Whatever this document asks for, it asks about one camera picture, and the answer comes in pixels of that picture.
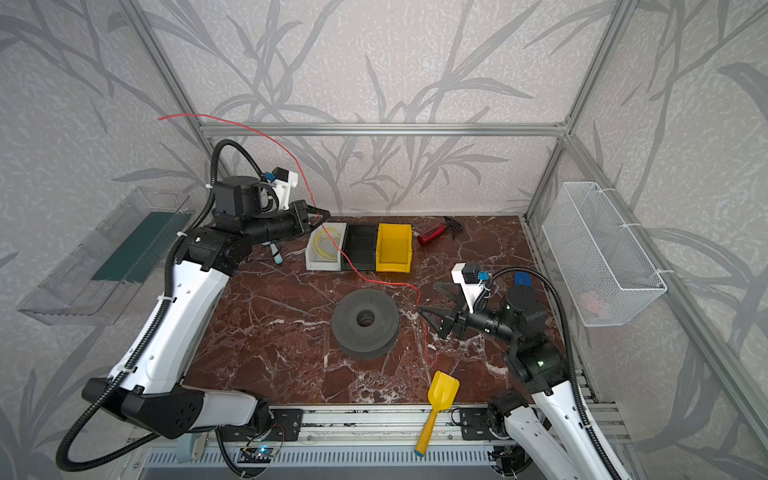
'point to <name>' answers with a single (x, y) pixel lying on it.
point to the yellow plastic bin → (394, 247)
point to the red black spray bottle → (433, 233)
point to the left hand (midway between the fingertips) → (334, 206)
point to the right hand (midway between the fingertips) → (429, 288)
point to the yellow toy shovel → (441, 395)
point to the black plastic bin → (359, 244)
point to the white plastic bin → (313, 261)
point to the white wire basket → (605, 275)
